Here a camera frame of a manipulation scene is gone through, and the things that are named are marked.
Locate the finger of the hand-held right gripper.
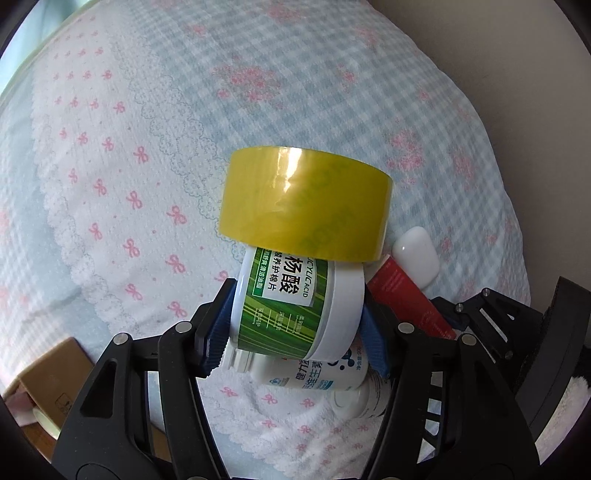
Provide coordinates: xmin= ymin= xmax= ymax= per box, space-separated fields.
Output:
xmin=430 ymin=288 xmax=542 ymax=385

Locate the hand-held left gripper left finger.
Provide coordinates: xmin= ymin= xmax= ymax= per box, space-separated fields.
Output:
xmin=52 ymin=278 xmax=237 ymax=480

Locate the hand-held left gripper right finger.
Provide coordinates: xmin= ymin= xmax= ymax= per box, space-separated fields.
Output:
xmin=359 ymin=305 xmax=539 ymax=480

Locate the white jar with green label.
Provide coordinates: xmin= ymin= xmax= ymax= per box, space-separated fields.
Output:
xmin=229 ymin=246 xmax=366 ymax=361

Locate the red box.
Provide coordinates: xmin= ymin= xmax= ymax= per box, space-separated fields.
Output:
xmin=367 ymin=257 xmax=457 ymax=340

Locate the white bottle with blue print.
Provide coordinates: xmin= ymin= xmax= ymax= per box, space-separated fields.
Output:
xmin=221 ymin=345 xmax=370 ymax=392

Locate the white earbuds case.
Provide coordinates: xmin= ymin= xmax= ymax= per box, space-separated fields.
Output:
xmin=392 ymin=227 xmax=440 ymax=288

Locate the yellow tape roll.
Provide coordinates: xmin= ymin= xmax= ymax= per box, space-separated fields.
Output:
xmin=219 ymin=146 xmax=394 ymax=263

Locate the brown cardboard box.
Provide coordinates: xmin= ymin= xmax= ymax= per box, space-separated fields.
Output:
xmin=4 ymin=337 xmax=95 ymax=439

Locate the checked blanket with pink bows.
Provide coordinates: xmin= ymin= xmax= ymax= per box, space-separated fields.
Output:
xmin=0 ymin=0 xmax=532 ymax=480

